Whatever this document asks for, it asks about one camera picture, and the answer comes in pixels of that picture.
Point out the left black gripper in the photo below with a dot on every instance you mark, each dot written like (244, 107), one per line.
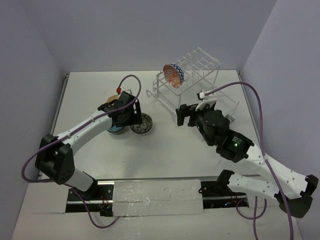
(136, 113)

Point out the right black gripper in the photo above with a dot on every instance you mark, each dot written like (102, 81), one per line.
(185, 110)

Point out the blue triangle patterned bowl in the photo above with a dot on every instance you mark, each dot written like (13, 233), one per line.
(143, 127)

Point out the solid blue bowl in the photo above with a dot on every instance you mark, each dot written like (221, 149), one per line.
(116, 130)

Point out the orange white patterned bowl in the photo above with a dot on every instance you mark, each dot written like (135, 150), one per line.
(174, 75)

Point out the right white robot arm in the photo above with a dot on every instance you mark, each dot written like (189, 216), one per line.
(293, 191)

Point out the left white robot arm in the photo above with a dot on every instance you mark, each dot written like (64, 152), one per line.
(56, 156)

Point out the cream bowl gold rim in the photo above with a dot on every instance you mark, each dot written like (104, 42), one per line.
(112, 99)

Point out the silver tape patch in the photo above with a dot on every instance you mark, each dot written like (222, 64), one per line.
(157, 198)

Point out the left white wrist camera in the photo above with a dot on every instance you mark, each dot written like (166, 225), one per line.
(125, 95)

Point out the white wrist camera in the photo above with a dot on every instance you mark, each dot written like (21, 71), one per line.
(205, 98)
(125, 95)

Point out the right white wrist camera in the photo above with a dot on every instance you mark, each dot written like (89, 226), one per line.
(205, 98)

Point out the white wire dish rack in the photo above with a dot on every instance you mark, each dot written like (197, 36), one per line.
(200, 71)

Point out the aluminium table edge rail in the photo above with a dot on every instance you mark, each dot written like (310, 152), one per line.
(65, 82)

